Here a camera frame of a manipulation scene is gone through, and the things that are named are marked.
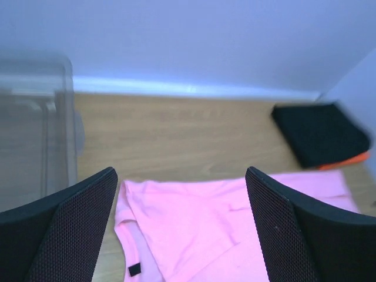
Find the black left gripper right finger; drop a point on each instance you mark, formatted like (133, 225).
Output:
(304, 239)

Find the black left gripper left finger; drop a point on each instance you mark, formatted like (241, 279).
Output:
(58, 237)

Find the pink t shirt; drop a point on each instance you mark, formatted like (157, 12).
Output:
(174, 231)

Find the clear plastic bin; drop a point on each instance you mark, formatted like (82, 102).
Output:
(41, 133)

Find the folded black t shirt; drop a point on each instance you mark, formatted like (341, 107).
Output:
(320, 133)

